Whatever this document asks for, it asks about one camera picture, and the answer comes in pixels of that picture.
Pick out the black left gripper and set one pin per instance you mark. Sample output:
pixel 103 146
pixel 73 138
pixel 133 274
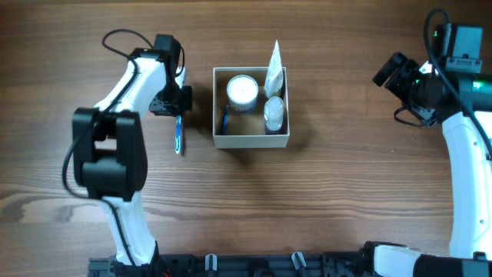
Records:
pixel 174 105

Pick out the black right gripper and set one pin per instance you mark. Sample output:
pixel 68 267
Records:
pixel 397 79

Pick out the blue white toothbrush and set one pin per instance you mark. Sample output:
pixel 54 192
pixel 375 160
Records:
pixel 178 135

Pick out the blue disposable razor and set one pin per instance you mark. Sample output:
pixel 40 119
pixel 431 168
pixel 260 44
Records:
pixel 224 120

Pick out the white cotton swab container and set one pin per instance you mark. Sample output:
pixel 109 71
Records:
pixel 242 92

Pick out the dark blue sanitizer bottle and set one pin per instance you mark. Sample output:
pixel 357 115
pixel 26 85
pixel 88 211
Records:
pixel 273 115

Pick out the white floral cream tube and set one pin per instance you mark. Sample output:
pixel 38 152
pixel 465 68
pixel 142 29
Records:
pixel 274 80

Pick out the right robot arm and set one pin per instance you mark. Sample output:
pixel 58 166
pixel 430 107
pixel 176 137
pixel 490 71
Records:
pixel 466 126

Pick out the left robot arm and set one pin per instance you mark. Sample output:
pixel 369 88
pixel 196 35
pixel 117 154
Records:
pixel 109 156

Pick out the beige open cardboard box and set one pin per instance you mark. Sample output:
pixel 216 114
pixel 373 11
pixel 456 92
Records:
pixel 246 130

